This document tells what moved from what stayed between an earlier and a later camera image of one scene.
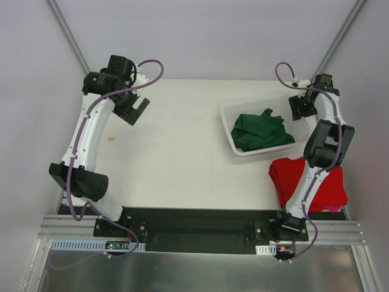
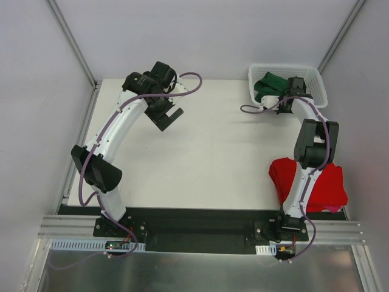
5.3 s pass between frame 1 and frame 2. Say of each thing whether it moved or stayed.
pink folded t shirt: stayed
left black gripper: moved
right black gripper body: moved
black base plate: stayed
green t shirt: moved
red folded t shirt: stayed
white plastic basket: moved
